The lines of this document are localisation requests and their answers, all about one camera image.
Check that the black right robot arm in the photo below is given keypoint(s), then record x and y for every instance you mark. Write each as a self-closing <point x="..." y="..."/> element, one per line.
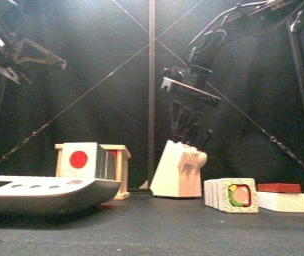
<point x="248" y="18"/>

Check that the thin vertical metal pole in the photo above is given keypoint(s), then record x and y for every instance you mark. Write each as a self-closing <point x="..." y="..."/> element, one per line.
<point x="151" y="100"/>

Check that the pale wooden knife block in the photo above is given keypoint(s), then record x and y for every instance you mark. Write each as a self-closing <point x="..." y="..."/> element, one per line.
<point x="176" y="170"/>

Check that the wooden box with red dot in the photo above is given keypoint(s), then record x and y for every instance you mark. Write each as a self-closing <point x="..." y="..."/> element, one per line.
<point x="123" y="166"/>

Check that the toy maki roll green filling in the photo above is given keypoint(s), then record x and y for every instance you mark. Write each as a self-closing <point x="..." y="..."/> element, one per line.
<point x="239" y="195"/>

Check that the toy sushi roll red centre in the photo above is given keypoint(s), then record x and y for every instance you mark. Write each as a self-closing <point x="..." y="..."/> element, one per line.
<point x="79" y="160"/>

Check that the red toy fish slab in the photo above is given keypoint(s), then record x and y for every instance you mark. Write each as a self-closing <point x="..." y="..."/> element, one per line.
<point x="279" y="187"/>

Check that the white toy rice block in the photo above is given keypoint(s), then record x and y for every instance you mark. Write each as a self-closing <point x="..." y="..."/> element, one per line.
<point x="283" y="202"/>

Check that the dark slanted frame post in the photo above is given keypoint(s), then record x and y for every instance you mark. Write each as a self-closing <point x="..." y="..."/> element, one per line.
<point x="302" y="100"/>

